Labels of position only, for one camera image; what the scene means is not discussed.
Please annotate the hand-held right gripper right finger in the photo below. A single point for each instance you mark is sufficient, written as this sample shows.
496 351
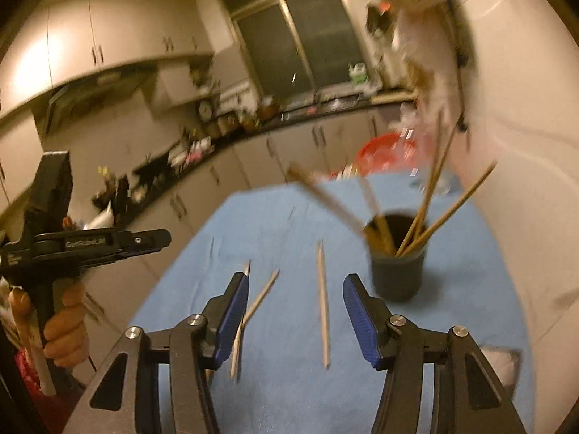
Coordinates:
359 316

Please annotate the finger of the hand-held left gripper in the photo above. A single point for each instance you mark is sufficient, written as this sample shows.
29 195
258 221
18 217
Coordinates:
149 239

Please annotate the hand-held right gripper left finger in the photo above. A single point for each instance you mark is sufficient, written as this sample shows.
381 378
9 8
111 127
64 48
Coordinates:
233 316

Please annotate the single wooden chopstick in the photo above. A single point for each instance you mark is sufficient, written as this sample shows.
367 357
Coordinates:
323 307
235 357
264 291

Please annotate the dark grey utensil cup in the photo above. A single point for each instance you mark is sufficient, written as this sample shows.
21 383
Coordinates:
396 275

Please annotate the pile of wooden chopsticks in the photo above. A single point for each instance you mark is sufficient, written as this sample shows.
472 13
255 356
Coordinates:
423 199

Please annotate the person's left hand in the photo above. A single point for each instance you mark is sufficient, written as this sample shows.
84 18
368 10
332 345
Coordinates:
68 325

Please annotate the large white dish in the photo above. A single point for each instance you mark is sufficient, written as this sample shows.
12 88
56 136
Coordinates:
102 219

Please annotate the blue table cloth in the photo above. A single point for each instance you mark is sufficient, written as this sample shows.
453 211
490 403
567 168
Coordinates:
289 370

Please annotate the range hood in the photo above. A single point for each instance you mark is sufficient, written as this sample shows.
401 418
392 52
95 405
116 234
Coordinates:
90 99

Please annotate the beige kitchen base cabinets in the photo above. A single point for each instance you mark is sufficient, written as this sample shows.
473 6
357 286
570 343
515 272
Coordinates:
253 162

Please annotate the black kitchen countertop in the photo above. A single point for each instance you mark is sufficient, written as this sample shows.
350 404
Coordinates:
235 138

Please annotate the round dial kitchen scale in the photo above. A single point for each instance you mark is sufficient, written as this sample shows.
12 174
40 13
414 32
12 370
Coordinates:
206 110

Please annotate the clear glass pitcher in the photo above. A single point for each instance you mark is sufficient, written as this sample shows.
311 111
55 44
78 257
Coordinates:
445 181

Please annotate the red plastic basket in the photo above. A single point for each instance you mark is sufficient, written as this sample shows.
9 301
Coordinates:
380 156

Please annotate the beige upper kitchen cabinets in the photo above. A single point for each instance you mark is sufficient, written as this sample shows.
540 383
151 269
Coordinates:
113 40

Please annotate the kitchen window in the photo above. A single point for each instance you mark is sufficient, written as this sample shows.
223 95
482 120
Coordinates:
271 45

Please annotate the green label detergent bottle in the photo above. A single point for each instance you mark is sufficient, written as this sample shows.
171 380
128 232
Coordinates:
357 74

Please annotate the clear hanging plastic bags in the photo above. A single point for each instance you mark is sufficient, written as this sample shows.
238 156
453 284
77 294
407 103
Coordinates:
425 54

